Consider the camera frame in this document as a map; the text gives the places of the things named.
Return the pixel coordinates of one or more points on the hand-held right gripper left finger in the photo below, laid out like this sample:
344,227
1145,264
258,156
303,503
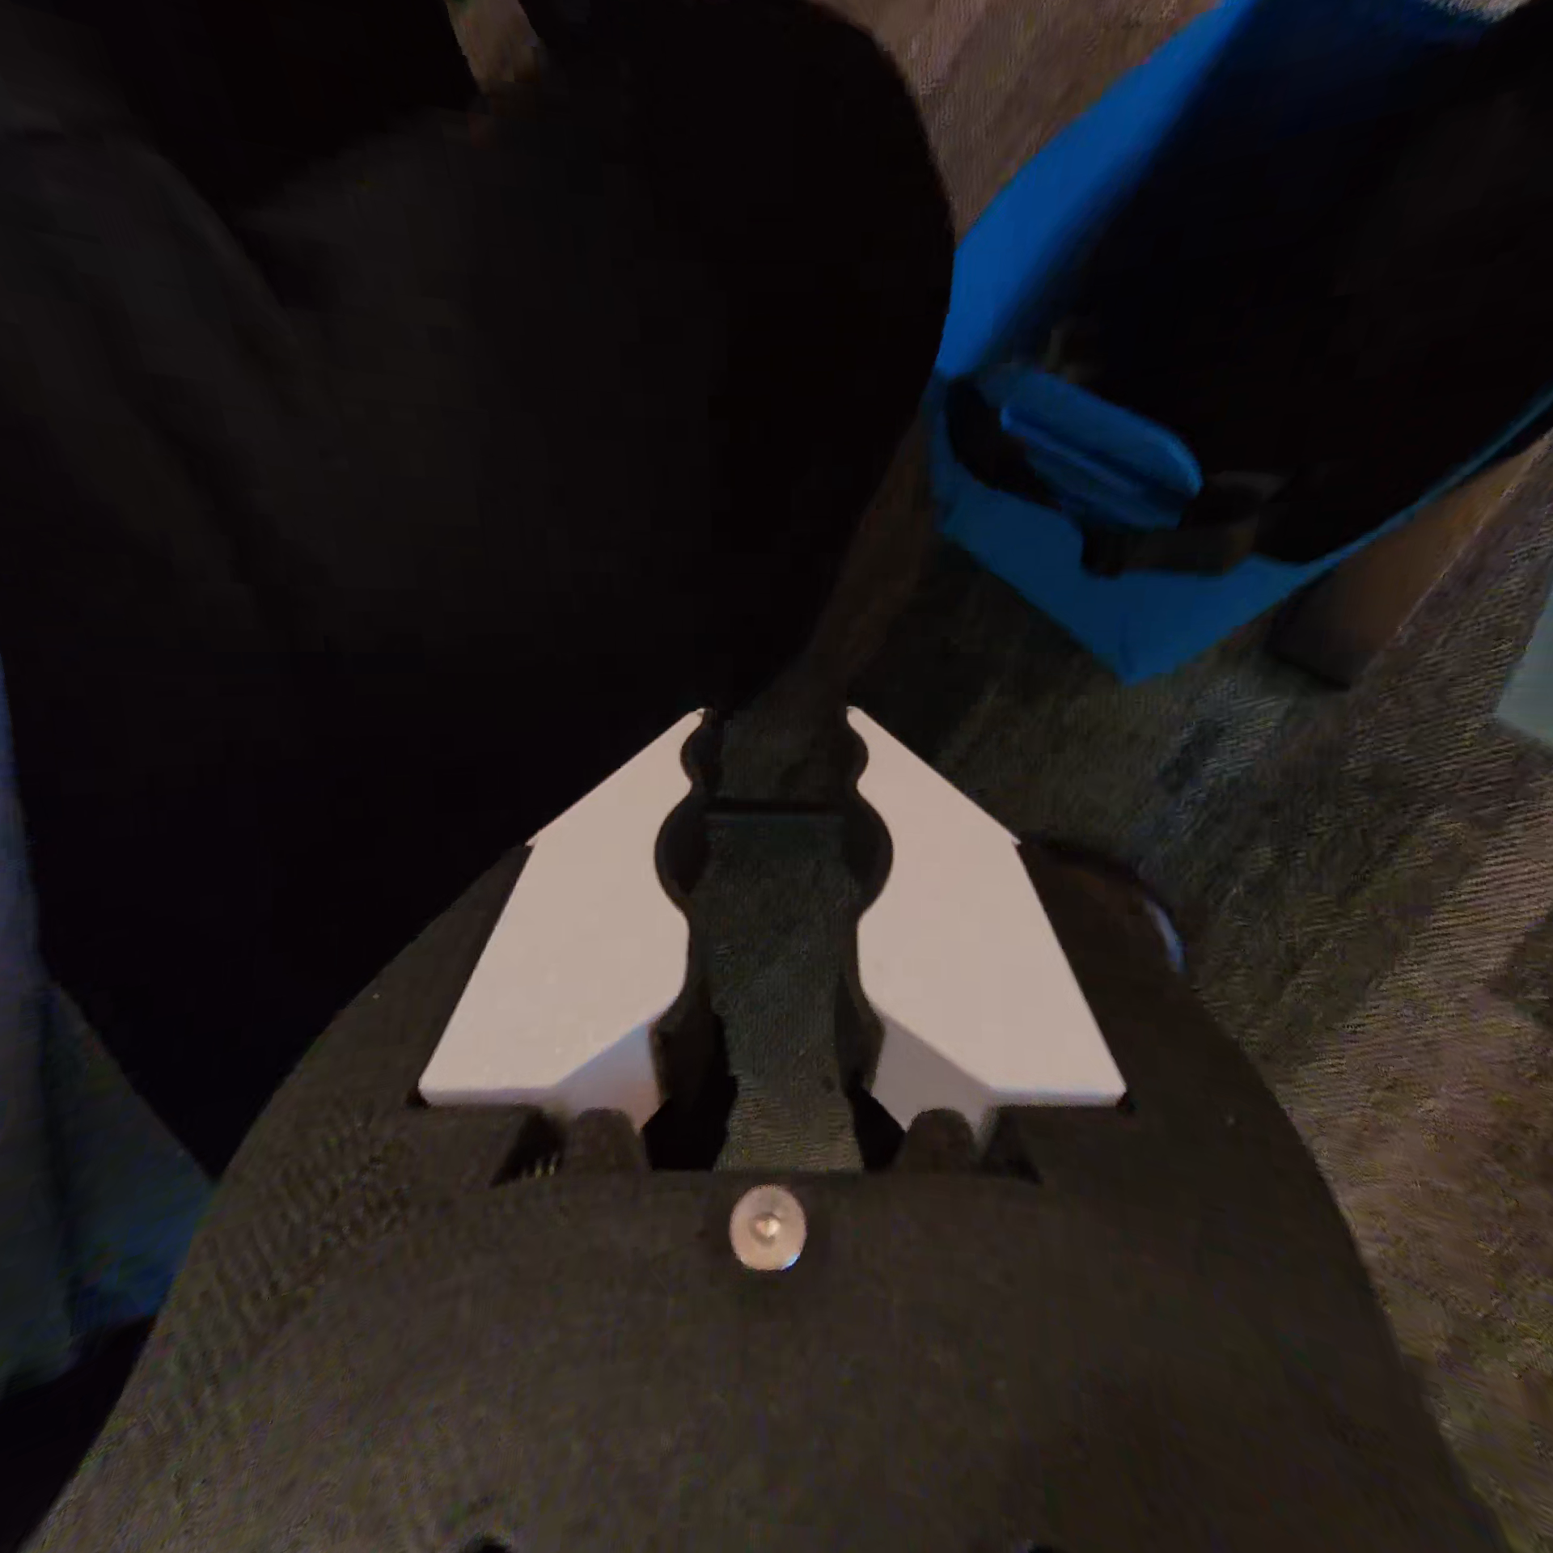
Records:
570,970

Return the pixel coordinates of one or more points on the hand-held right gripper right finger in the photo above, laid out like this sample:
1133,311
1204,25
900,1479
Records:
984,970

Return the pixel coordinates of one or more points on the blue plastic bin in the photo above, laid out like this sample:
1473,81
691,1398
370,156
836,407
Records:
1154,619

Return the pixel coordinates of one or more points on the person's blue shirt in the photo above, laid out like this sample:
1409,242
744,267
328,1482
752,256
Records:
73,1153

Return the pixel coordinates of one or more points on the wooden table leg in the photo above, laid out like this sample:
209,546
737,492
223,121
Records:
1396,595

